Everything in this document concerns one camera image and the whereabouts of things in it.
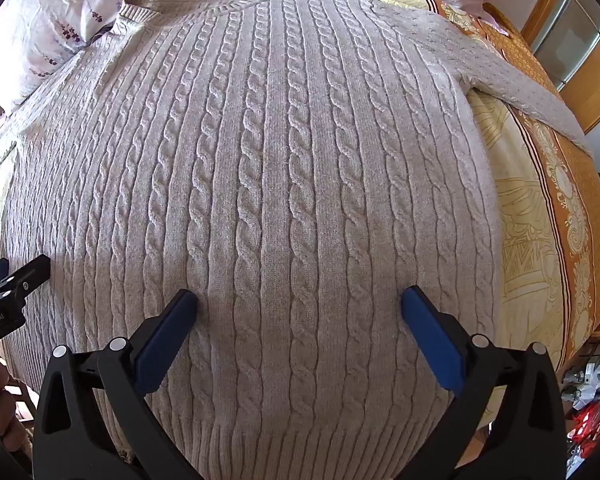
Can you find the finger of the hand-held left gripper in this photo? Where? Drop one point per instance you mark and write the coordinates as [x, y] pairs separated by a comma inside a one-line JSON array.
[[27, 272]]

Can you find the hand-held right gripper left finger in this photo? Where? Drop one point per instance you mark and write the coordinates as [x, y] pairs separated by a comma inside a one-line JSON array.
[[164, 342]]

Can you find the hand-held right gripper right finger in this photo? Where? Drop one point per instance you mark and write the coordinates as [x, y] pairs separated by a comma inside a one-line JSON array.
[[432, 342]]

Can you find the person's left hand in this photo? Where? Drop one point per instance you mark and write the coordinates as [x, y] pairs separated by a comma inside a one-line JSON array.
[[5, 417]]

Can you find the yellow orange patterned bedsheet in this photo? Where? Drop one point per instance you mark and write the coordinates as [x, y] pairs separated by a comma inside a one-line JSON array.
[[535, 260]]

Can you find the pile of assorted clutter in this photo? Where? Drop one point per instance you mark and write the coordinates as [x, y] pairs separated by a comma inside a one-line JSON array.
[[592, 410]]

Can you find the white lavender print pillow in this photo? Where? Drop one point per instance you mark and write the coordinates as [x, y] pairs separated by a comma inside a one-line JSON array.
[[55, 15]]

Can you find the wooden wardrobe with glass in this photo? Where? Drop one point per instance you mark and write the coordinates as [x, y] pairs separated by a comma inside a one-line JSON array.
[[575, 20]]

